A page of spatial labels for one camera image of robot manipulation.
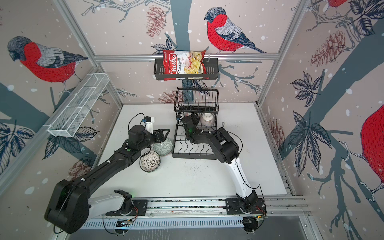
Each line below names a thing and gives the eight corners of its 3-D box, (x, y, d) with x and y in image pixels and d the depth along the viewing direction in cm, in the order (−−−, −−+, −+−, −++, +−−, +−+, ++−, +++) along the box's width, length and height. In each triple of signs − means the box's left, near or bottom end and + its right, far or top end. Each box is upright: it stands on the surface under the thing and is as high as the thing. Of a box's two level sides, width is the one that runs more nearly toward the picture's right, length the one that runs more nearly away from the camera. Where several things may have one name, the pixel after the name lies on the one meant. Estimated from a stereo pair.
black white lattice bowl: (140, 174, 85) (136, 170, 80) (144, 155, 93) (141, 151, 88) (159, 174, 85) (157, 170, 80) (162, 155, 93) (160, 151, 88)
